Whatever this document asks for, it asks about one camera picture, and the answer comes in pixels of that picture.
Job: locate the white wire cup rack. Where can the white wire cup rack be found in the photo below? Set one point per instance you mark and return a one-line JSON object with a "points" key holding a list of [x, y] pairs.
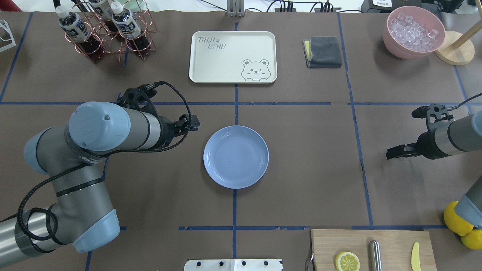
{"points": [[7, 40]]}

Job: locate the copper wire bottle rack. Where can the copper wire bottle rack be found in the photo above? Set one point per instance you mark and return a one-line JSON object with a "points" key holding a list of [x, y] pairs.
{"points": [[112, 43]]}

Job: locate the mint green bowl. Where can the mint green bowl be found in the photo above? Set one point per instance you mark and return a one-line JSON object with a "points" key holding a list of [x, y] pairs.
{"points": [[134, 5]]}

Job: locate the blue plate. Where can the blue plate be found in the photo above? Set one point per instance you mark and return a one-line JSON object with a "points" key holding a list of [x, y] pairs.
{"points": [[236, 157]]}

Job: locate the pink bowl with ice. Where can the pink bowl with ice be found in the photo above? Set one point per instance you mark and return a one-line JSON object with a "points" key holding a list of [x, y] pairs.
{"points": [[412, 32]]}

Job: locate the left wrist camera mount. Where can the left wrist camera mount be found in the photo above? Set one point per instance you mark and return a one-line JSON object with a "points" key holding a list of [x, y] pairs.
{"points": [[139, 99]]}

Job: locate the lemon half slice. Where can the lemon half slice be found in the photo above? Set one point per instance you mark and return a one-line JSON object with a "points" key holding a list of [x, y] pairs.
{"points": [[347, 261]]}

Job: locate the dark drink bottle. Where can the dark drink bottle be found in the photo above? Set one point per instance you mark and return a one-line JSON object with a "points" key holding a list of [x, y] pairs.
{"points": [[129, 28], [79, 33], [104, 12]]}

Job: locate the yellow plastic knife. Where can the yellow plastic knife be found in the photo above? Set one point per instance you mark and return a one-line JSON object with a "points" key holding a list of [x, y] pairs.
{"points": [[415, 257]]}

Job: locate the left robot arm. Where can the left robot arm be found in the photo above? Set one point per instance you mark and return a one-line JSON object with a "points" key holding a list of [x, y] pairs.
{"points": [[73, 206]]}

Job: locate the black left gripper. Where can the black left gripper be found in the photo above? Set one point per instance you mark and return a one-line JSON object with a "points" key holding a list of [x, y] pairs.
{"points": [[167, 131]]}

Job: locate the yellow lemon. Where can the yellow lemon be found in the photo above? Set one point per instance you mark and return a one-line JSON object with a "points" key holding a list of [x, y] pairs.
{"points": [[454, 222], [473, 240]]}

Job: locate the aluminium frame post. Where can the aluminium frame post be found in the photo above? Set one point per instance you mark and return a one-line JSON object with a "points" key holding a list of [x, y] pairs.
{"points": [[235, 8]]}

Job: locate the cream bear tray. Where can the cream bear tray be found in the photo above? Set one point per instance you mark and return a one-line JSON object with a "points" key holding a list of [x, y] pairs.
{"points": [[233, 57]]}

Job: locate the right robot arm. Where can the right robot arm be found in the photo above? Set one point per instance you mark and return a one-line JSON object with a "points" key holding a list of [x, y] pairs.
{"points": [[448, 139]]}

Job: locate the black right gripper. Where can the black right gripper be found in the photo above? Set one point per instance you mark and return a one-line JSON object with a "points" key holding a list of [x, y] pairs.
{"points": [[426, 145]]}

